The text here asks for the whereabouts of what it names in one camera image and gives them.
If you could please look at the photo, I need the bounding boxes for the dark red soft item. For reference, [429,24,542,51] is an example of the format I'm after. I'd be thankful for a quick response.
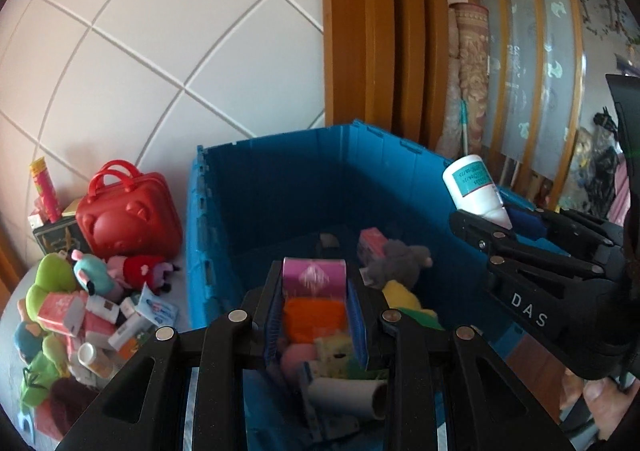
[47,377,98,437]

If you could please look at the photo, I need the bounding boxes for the blue plastic storage container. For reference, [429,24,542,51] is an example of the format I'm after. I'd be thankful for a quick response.
[186,118,543,451]

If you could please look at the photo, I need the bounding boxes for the blue and white sachet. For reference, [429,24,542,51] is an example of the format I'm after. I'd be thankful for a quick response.
[135,283,179,329]

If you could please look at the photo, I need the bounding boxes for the frosted glass folding screen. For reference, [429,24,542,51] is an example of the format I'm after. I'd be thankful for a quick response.
[472,0,601,172]

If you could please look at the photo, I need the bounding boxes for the pig plush red dress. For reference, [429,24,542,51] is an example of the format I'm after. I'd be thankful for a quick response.
[107,253,181,294]

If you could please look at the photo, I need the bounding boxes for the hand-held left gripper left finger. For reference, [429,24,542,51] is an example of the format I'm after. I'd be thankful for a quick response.
[55,260,287,451]

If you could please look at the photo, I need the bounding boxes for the blue plush toy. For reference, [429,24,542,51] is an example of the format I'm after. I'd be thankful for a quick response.
[12,321,43,352]

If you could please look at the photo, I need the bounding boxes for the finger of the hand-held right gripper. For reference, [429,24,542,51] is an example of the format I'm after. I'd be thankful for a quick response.
[448,210,608,284]
[512,207,626,257]

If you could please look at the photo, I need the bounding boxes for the pale yellow soft toy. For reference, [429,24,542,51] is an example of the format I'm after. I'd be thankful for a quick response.
[314,331,353,374]

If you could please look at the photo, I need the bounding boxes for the white rectangular box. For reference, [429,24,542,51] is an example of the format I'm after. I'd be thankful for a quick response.
[107,313,156,349]

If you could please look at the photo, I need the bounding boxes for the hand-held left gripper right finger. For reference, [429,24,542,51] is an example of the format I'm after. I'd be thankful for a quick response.
[348,275,571,451]

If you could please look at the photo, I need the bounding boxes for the orange plush toy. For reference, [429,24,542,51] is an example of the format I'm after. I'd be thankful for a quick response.
[282,297,348,344]

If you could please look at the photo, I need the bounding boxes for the teal and white mop handle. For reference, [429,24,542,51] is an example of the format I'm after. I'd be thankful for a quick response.
[459,100,473,157]

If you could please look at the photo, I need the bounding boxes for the dark green box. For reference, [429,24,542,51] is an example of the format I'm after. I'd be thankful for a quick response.
[32,211,93,257]

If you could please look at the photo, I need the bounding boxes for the yellow plush toy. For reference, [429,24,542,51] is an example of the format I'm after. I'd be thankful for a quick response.
[381,279,423,312]

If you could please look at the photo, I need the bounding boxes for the black cluttered bag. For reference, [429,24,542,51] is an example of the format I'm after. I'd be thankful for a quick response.
[575,106,623,217]

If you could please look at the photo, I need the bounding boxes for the rolled patterned carpet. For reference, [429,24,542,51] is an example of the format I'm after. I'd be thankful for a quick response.
[448,2,491,157]

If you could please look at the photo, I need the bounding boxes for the pink and white tissue packet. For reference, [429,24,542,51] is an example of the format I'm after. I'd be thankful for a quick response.
[37,292,86,337]

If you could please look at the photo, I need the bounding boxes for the grey plush toy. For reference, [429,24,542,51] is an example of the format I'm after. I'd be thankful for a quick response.
[361,239,434,288]

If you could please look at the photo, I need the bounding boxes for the teal plush toy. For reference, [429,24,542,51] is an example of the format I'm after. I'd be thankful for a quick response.
[72,251,116,294]

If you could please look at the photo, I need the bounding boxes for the pink plush toy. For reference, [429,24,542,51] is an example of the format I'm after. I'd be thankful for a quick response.
[280,342,318,382]

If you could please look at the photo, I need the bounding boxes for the pink tissue roll pack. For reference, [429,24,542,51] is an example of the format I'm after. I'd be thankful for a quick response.
[281,257,348,300]

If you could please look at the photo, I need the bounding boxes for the person's right hand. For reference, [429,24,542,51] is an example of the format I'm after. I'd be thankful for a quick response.
[582,376,640,443]

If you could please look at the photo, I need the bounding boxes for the red and yellow tube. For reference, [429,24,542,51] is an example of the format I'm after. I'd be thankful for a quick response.
[29,157,62,224]

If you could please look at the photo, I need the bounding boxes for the white bottle teal label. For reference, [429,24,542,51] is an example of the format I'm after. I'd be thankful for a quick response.
[442,154,513,230]

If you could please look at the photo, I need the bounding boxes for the white bottle dark cap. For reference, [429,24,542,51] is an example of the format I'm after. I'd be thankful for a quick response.
[85,295,136,327]

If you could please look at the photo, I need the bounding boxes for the red toy suitcase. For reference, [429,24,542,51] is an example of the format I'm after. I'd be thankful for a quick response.
[76,160,183,259]

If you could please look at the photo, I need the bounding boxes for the white paper roll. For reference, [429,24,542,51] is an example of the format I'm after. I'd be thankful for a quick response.
[307,377,388,419]

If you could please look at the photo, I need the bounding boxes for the plastic-wrapped roll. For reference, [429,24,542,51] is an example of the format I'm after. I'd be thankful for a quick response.
[435,11,466,157]

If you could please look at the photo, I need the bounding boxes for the small white orange bottle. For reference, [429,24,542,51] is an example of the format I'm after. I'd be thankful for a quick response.
[77,341,113,378]

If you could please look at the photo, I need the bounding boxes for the dark green soft item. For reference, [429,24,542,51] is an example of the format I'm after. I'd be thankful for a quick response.
[400,306,446,332]

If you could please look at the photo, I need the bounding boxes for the bright green plush toy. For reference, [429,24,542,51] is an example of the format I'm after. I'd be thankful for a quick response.
[20,336,71,412]

